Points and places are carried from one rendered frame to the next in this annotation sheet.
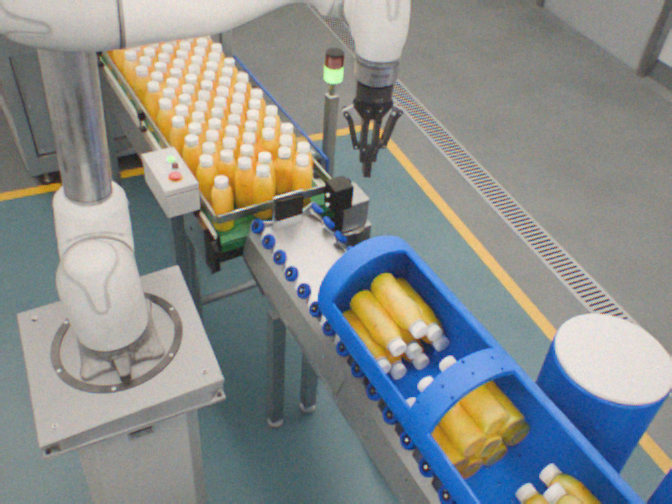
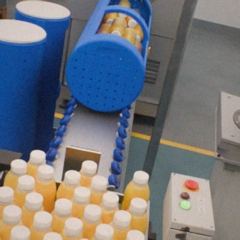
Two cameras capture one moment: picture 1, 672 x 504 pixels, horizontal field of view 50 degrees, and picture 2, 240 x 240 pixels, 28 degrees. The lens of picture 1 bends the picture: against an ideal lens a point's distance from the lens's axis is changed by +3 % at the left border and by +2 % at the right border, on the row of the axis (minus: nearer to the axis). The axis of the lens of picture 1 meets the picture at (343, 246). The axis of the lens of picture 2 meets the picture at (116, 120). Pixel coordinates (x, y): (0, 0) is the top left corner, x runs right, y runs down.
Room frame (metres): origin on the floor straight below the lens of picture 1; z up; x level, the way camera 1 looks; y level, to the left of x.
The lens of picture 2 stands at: (2.60, 0.90, 1.78)
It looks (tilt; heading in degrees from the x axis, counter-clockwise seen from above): 28 degrees down; 214
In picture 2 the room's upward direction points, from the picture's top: 11 degrees clockwise
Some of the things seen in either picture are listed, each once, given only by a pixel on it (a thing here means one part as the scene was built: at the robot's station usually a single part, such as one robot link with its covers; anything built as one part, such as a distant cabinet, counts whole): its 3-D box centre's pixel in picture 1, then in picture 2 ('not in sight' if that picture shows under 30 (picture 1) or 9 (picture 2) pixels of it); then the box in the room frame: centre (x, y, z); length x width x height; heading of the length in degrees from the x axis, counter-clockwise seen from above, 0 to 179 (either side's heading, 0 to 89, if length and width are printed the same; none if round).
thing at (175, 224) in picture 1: (185, 306); not in sight; (1.67, 0.53, 0.50); 0.04 x 0.04 x 1.00; 34
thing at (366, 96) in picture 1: (373, 98); not in sight; (1.29, -0.03, 1.62); 0.08 x 0.07 x 0.09; 102
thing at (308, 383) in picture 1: (310, 357); not in sight; (1.64, 0.08, 0.31); 0.06 x 0.06 x 0.63; 34
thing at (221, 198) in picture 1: (222, 204); (134, 204); (1.67, 0.38, 0.98); 0.07 x 0.07 x 0.17
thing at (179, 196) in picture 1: (170, 181); (186, 214); (1.67, 0.53, 1.05); 0.20 x 0.10 x 0.10; 34
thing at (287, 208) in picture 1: (288, 211); (81, 166); (1.66, 0.18, 0.99); 0.10 x 0.02 x 0.12; 124
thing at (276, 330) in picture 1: (276, 371); not in sight; (1.57, 0.20, 0.31); 0.06 x 0.06 x 0.63; 34
